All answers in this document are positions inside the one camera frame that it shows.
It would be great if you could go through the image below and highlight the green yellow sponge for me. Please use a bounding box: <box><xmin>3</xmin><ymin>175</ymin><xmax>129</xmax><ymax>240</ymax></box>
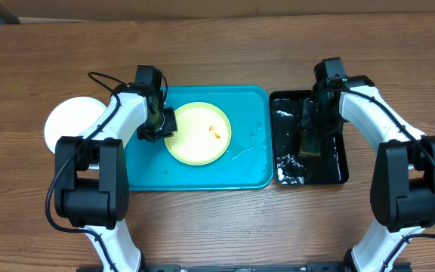
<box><xmin>299</xmin><ymin>131</ymin><xmax>320</xmax><ymax>156</ymax></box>

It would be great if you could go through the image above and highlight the yellow plate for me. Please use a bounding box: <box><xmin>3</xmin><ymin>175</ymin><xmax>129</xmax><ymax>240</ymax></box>
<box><xmin>165</xmin><ymin>102</ymin><xmax>232</xmax><ymax>165</ymax></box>

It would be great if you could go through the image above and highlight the white plate with stain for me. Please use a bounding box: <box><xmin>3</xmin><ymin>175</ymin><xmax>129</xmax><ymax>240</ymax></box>
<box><xmin>44</xmin><ymin>97</ymin><xmax>106</xmax><ymax>153</ymax></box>

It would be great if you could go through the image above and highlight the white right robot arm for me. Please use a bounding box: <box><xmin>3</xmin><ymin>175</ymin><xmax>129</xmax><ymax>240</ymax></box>
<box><xmin>299</xmin><ymin>73</ymin><xmax>435</xmax><ymax>271</ymax></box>

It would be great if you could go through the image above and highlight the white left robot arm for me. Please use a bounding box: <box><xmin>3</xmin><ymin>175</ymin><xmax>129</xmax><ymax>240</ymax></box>
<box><xmin>45</xmin><ymin>83</ymin><xmax>177</xmax><ymax>271</ymax></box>

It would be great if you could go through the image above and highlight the black plastic tray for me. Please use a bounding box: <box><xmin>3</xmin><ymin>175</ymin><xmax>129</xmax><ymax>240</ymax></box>
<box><xmin>269</xmin><ymin>90</ymin><xmax>349</xmax><ymax>187</ymax></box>

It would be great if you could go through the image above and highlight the teal plastic tray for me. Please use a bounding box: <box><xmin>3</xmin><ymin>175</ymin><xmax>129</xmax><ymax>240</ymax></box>
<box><xmin>125</xmin><ymin>85</ymin><xmax>273</xmax><ymax>191</ymax></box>

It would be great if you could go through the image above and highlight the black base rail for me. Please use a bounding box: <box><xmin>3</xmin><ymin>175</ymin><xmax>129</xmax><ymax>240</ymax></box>
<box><xmin>76</xmin><ymin>261</ymin><xmax>413</xmax><ymax>272</ymax></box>

